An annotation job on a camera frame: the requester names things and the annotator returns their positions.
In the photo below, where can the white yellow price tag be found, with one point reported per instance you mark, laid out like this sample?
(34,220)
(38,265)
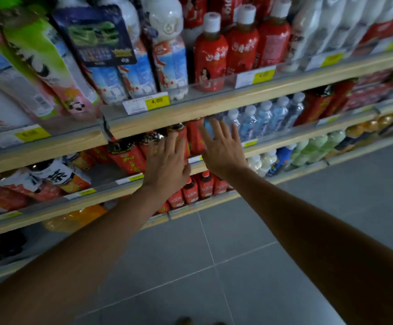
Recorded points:
(325,59)
(18,136)
(147,103)
(392,43)
(255,77)

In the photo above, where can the white orange bottle black print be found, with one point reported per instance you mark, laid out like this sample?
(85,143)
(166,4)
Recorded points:
(59,174)
(20,182)

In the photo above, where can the person's right middle finger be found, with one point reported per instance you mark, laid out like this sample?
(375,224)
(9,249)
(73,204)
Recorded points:
(227,131)

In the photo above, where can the person's right forearm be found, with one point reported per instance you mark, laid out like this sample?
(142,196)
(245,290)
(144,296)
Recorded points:
(318,247)

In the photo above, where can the red bottle behind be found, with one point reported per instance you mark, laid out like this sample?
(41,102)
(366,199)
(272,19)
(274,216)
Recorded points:
(193,11)
(223,8)

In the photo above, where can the red drink carton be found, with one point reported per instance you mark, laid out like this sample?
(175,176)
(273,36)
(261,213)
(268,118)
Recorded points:
(313,104)

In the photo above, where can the row of red packets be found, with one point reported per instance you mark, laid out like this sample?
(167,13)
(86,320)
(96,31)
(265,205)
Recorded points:
(362,93)

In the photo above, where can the large green pink label bottle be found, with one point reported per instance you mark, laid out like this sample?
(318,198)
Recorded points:
(47,60)

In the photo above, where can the red bottle white cap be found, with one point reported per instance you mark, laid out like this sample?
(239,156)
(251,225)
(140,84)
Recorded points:
(210,57)
(273,43)
(242,49)

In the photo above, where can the pale green bottle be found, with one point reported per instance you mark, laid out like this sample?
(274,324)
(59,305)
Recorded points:
(298,152)
(313,148)
(330,142)

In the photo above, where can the person's left forearm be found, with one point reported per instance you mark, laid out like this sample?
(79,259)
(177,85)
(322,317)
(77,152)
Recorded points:
(81,260)

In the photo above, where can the row of white bottles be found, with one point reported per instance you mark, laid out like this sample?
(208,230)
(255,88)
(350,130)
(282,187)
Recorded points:
(331,23)

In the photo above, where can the person's left hand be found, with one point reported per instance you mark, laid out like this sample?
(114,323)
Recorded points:
(166,174)

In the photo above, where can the person's left little finger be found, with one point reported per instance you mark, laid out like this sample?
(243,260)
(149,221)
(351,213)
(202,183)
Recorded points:
(151,152)

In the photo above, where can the person's right thumb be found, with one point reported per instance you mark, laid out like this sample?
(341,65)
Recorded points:
(206,140)

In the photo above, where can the row of amber bottles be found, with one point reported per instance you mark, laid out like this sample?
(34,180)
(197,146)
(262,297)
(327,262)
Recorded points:
(376,128)

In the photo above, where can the person's right little finger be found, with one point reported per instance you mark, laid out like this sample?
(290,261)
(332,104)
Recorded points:
(243,147)

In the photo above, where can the large orange drink bottle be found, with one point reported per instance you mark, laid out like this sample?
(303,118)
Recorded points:
(76,218)

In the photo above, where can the red packet pile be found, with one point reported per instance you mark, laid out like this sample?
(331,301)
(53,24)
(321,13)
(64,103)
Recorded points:
(0,198)

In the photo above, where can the small white bottle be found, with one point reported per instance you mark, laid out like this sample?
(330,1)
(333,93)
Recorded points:
(254,162)
(267,160)

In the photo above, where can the blue bottle white cap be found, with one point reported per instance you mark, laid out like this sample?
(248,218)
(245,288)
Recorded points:
(281,159)

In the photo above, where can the person's left middle finger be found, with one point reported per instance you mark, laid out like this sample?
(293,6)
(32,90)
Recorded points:
(171,145)

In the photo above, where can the large blue green label bottle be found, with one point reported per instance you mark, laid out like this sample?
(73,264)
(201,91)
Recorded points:
(10,81)

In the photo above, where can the row of small red bottles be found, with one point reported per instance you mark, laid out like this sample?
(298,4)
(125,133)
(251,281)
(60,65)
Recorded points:
(196,191)

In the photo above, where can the person's left thumb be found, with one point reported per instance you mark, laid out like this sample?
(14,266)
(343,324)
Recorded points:
(187,170)

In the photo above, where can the white bottle blue red label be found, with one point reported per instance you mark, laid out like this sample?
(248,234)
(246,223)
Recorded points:
(169,60)
(108,82)
(140,74)

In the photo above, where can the clear water bottle white cap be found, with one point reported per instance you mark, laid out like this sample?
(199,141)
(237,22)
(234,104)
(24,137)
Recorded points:
(293,109)
(261,120)
(277,115)
(233,118)
(247,123)

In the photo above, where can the person's right hand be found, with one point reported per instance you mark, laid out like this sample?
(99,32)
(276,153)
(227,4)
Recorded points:
(225,155)

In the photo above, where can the dark blue hanging packet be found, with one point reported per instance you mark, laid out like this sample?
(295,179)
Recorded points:
(94,37)

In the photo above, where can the red drink pouch dark top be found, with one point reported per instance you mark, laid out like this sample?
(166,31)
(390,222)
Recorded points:
(195,137)
(182,131)
(147,142)
(127,159)

